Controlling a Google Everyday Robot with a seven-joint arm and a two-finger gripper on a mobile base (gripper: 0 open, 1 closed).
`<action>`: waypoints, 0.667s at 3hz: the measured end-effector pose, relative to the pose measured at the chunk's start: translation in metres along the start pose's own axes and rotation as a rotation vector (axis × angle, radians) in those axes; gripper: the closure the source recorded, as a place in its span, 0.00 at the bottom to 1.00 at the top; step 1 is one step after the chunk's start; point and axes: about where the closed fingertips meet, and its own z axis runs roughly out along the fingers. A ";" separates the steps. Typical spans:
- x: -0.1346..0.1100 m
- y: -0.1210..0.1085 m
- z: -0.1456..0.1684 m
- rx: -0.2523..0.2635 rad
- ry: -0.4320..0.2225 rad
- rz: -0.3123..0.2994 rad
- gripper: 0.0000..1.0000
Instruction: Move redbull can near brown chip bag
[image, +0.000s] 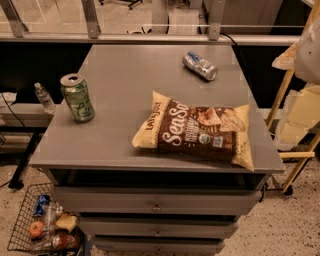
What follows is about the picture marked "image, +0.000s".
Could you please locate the silver blue redbull can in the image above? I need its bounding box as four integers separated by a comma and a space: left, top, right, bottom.
182, 51, 218, 81

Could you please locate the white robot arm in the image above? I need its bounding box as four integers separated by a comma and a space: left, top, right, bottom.
294, 17, 320, 85

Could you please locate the brown yellow chip bag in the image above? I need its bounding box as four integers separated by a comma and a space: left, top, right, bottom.
132, 92, 254, 171

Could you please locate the green soda can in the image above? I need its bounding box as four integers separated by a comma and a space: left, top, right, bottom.
60, 73, 95, 123

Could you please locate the blue can in basket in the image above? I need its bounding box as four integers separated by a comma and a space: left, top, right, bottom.
33, 194, 50, 217

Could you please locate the red can in basket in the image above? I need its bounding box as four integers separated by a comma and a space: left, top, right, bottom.
52, 232, 81, 250

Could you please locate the grey drawer cabinet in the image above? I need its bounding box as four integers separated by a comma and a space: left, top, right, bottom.
31, 45, 284, 255

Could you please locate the clear plastic water bottle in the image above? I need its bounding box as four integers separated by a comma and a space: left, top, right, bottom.
34, 82, 56, 115

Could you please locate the yellow sponge in basket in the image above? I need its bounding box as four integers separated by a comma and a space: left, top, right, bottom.
56, 214, 77, 233

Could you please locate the clear bottle in basket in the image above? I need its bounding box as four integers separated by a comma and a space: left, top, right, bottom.
42, 202, 63, 234

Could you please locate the grey side bench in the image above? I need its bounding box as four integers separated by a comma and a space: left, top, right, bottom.
0, 103, 53, 190

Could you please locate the orange fruit in basket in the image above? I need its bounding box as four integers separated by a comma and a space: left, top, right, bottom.
29, 221, 44, 238

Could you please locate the black cable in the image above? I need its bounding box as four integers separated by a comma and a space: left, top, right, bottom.
0, 92, 33, 138

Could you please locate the black wire basket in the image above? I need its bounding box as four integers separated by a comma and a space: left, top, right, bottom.
8, 183, 83, 256

